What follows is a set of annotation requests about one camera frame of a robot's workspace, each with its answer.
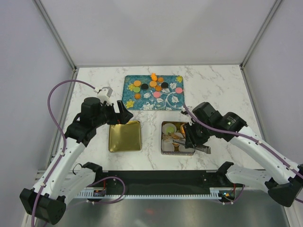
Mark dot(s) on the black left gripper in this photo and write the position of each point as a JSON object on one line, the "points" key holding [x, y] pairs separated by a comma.
{"points": [[124, 115]]}

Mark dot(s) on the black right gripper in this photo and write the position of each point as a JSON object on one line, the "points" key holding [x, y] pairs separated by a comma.
{"points": [[191, 139]]}

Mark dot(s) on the orange fish cookie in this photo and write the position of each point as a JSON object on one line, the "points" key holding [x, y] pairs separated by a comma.
{"points": [[154, 77], [182, 129]]}

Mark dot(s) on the silver metal tongs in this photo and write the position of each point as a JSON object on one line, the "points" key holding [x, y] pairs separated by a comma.
{"points": [[203, 148]]}

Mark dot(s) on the gold tin lid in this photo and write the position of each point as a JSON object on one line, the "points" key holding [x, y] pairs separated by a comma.
{"points": [[125, 137]]}

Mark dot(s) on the green sandwich cookie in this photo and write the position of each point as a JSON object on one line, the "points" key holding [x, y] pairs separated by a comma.
{"points": [[170, 130]]}

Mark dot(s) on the pink sandwich cookie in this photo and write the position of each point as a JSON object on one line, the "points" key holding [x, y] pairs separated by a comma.
{"points": [[156, 94]]}

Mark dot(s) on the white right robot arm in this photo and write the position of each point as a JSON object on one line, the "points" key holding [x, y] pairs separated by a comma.
{"points": [[281, 178]]}

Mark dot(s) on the square cookie tin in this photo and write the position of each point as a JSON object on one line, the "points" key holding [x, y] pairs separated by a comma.
{"points": [[176, 151]]}

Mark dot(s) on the orange ridged cookie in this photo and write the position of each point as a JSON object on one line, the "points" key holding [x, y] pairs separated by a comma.
{"points": [[137, 96]]}

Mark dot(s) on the white paper cupcake liner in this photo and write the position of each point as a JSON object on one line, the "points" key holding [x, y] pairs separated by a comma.
{"points": [[168, 125]]}

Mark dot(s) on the teal floral tray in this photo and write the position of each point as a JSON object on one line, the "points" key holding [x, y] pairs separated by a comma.
{"points": [[168, 101]]}

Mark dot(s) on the green cookie on tray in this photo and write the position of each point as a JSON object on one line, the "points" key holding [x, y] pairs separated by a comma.
{"points": [[136, 89]]}

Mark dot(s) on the black sandwich cookie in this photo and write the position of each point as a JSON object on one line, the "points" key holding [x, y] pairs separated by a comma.
{"points": [[144, 86], [164, 85]]}

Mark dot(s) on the pink cookie right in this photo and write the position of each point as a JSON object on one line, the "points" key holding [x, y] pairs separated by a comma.
{"points": [[178, 90]]}

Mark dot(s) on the orange fish cookie top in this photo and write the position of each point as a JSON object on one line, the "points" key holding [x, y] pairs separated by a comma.
{"points": [[154, 77]]}

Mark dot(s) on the black sandwich cookie right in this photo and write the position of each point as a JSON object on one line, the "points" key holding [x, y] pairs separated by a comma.
{"points": [[164, 85]]}

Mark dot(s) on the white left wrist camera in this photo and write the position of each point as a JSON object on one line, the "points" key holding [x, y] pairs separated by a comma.
{"points": [[104, 94]]}

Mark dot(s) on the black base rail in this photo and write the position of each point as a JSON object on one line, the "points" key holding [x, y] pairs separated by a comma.
{"points": [[158, 184]]}

